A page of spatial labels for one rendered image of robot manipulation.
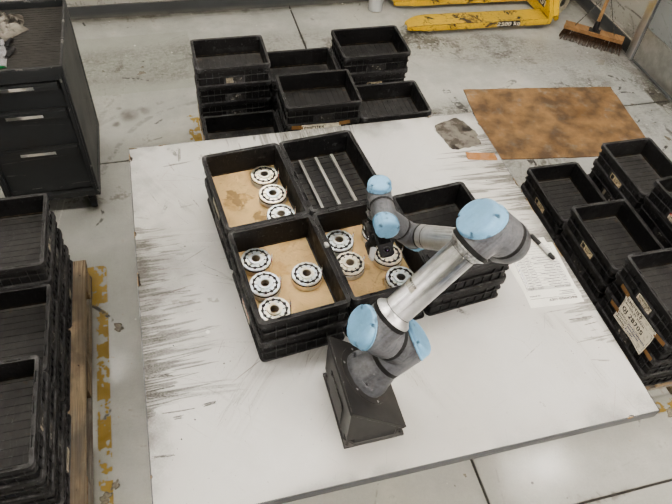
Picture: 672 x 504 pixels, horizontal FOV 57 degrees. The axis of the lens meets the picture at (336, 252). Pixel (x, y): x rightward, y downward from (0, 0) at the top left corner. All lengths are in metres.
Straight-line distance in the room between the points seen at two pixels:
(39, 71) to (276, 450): 1.94
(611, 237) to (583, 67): 2.18
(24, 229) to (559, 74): 3.72
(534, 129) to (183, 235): 2.66
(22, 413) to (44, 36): 1.76
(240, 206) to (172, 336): 0.54
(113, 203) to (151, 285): 1.38
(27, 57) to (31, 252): 0.91
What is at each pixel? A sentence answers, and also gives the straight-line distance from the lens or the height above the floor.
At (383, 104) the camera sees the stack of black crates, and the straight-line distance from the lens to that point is 3.65.
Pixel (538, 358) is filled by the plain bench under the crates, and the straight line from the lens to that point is 2.27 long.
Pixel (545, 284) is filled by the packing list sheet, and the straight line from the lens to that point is 2.47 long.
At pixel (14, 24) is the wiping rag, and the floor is 0.89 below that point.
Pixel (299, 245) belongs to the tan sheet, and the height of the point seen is 0.83.
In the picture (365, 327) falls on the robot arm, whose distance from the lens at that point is 1.66.
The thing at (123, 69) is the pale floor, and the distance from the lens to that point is 4.64.
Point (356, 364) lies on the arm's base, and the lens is 1.84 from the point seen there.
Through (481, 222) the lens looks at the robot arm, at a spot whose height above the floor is 1.42.
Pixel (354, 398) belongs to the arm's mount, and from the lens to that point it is 1.80.
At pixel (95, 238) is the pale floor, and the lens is 3.48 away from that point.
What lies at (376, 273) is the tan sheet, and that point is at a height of 0.83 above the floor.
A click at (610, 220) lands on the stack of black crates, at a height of 0.38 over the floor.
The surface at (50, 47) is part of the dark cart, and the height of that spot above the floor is 0.86.
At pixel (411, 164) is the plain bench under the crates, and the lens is 2.78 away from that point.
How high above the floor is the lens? 2.50
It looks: 49 degrees down
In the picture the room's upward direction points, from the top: 6 degrees clockwise
